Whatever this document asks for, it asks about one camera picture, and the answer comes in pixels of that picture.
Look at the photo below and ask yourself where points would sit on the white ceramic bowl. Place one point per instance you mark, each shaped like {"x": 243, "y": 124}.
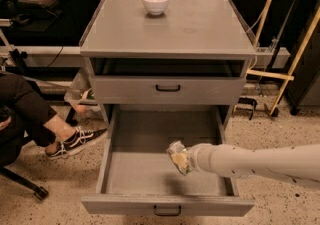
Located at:
{"x": 155, "y": 7}

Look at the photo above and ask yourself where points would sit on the closed grey middle drawer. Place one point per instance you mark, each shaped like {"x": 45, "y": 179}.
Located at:
{"x": 141, "y": 90}

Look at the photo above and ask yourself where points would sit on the black drawer handle bottom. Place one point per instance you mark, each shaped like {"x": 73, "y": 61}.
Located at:
{"x": 167, "y": 211}

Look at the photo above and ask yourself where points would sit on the black and white sneaker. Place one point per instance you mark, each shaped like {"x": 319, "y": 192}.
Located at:
{"x": 79, "y": 141}

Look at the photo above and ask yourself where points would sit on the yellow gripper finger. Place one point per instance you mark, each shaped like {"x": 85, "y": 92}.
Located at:
{"x": 180, "y": 160}

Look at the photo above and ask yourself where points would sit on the black box on shelf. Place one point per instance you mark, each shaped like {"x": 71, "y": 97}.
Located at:
{"x": 37, "y": 5}

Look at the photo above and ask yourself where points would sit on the clear plastic bag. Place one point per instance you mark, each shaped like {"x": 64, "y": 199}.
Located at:
{"x": 81, "y": 98}

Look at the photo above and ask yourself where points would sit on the seated person in black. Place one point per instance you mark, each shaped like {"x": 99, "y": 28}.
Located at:
{"x": 30, "y": 114}

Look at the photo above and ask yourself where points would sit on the wooden easel frame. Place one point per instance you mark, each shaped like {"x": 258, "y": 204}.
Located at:
{"x": 275, "y": 47}

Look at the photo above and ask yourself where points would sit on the black drawer handle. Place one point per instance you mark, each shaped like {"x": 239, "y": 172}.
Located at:
{"x": 175, "y": 88}
{"x": 167, "y": 211}

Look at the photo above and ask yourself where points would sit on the open grey bottom drawer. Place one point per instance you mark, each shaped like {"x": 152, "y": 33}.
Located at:
{"x": 136, "y": 172}

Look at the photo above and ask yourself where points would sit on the black drawer handle middle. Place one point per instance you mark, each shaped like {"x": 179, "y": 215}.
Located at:
{"x": 175, "y": 88}

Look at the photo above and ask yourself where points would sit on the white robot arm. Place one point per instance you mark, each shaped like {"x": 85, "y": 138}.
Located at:
{"x": 298, "y": 165}

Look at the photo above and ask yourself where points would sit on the black office chair base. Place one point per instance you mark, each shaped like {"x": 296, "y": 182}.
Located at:
{"x": 38, "y": 191}

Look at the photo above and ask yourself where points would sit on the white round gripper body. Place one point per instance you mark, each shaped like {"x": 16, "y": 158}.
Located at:
{"x": 194, "y": 157}

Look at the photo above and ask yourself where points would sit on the grey drawer cabinet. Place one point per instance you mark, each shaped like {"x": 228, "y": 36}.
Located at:
{"x": 192, "y": 38}

